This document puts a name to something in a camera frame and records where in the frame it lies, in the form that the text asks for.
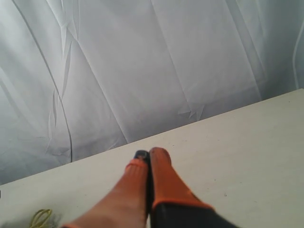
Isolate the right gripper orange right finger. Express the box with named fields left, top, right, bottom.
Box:
left=149, top=147, right=237, bottom=228

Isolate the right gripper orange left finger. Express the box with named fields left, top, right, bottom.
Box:
left=62, top=150, right=149, bottom=228

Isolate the white backdrop cloth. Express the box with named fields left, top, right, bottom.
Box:
left=0, top=0, right=304, bottom=184

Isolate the yellow ethernet cable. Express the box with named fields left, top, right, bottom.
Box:
left=28, top=208, right=53, bottom=228

